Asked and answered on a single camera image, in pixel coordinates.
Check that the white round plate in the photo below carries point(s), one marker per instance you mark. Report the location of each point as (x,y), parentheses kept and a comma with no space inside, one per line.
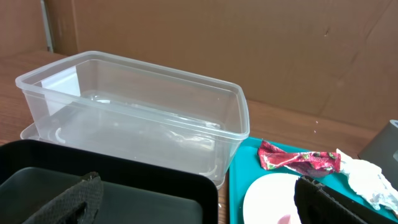
(270,200)

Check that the white napkin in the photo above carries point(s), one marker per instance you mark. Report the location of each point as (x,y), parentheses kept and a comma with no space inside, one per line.
(367,181)

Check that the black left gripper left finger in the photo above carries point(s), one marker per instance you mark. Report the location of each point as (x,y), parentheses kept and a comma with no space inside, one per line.
(78,204)

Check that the black plastic tray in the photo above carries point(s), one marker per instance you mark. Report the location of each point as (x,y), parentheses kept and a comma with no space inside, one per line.
(35,172)

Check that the clear plastic bin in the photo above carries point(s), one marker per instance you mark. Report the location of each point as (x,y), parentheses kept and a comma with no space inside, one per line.
(139,111)

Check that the teal serving tray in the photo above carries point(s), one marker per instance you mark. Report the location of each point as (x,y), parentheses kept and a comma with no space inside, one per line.
(246,168)

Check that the red snack wrapper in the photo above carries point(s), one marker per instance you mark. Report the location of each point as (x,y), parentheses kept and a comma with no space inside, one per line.
(313,164)

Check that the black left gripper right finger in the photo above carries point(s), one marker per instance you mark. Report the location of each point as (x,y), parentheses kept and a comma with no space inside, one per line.
(318,204)

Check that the grey dishwasher rack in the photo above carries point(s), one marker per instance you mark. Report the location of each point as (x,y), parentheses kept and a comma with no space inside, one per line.
(382,151)

